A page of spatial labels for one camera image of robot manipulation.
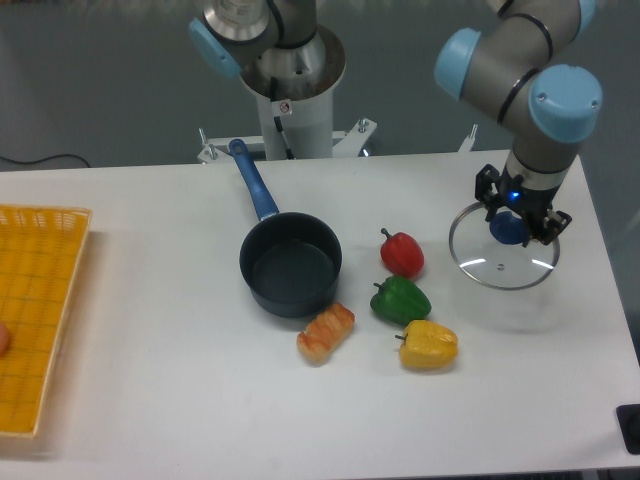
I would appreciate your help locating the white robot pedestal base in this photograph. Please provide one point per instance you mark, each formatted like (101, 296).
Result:
(293, 90)

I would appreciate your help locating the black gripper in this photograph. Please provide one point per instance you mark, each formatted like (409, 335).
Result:
(528, 202)

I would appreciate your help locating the yellow woven basket tray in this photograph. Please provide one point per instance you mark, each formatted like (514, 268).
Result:
(41, 251)

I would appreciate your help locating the green bell pepper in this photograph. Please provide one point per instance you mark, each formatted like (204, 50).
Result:
(399, 300)

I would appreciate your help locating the black device at table edge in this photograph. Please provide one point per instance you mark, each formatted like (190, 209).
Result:
(628, 417)

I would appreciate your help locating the dark saucepan blue handle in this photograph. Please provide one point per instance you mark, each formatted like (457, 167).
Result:
(290, 261)

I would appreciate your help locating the glass lid blue knob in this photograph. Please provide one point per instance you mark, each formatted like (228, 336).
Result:
(495, 253)

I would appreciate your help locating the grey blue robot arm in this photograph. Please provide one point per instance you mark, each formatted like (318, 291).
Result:
(509, 75)

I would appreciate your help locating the red bell pepper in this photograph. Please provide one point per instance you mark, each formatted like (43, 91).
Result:
(401, 254)

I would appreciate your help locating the yellow bell pepper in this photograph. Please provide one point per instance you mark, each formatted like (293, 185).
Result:
(427, 345)

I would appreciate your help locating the orange toy bread loaf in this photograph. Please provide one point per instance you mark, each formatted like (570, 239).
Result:
(324, 334)

